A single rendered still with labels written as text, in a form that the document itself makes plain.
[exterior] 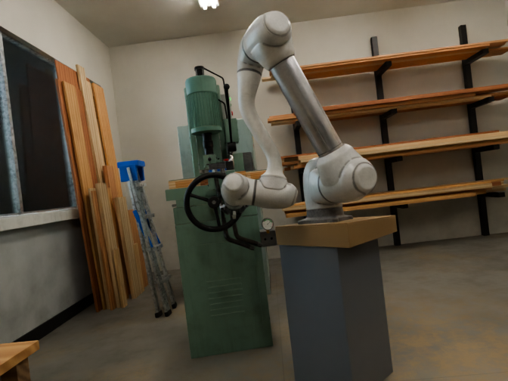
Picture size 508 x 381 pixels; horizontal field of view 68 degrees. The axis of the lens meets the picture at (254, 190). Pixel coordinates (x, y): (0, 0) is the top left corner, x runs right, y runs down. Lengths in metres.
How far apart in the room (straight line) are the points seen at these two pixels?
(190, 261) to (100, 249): 1.41
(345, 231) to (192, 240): 0.91
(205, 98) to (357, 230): 1.15
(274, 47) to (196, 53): 3.40
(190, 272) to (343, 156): 1.06
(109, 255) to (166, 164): 1.60
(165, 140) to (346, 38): 2.42
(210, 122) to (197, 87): 0.20
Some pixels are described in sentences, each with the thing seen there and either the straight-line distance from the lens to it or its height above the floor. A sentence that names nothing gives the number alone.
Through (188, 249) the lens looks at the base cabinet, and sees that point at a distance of 2.04.
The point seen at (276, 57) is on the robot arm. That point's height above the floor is 1.31.
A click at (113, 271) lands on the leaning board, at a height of 0.31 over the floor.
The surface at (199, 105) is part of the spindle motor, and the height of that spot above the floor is 1.34.
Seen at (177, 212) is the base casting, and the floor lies 0.78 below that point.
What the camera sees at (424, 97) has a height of 1.55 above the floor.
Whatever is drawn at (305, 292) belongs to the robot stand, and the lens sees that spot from 1.62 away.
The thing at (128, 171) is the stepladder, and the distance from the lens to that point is 2.91.
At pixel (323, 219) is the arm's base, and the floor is 0.70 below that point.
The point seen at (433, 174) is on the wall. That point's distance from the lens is 4.83.
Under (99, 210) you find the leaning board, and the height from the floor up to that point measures 0.82.
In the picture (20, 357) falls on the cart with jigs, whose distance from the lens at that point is 1.15.
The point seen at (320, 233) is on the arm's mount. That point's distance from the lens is 1.49.
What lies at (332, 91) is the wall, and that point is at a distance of 4.63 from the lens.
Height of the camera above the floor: 0.86
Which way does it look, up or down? 1 degrees down
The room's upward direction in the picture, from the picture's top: 7 degrees counter-clockwise
